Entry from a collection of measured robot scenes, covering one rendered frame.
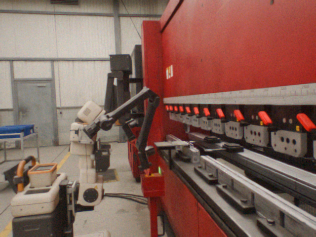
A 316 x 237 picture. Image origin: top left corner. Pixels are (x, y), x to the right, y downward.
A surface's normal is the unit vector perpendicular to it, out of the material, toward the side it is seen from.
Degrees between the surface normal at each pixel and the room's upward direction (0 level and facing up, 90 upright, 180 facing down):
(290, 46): 90
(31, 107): 90
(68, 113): 90
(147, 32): 90
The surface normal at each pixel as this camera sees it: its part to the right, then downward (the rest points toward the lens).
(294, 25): -0.99, 0.04
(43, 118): 0.18, 0.04
